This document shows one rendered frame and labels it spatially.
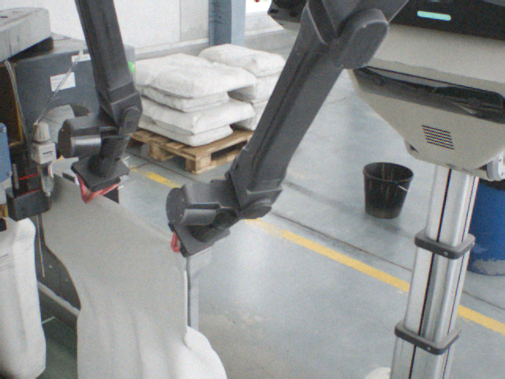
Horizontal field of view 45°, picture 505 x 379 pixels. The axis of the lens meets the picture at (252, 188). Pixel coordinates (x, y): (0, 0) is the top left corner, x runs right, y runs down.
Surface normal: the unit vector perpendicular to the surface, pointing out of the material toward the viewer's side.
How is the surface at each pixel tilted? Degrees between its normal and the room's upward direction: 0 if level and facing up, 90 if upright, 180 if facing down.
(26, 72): 90
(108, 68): 104
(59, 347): 0
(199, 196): 40
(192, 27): 90
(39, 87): 90
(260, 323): 0
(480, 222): 93
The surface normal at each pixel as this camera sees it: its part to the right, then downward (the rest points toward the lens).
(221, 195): 0.54, -0.51
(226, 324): 0.04, -0.91
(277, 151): 0.23, 0.87
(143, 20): 0.75, 0.29
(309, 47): -0.92, 0.13
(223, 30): -0.66, 0.29
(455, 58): -0.40, -0.52
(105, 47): 0.55, 0.61
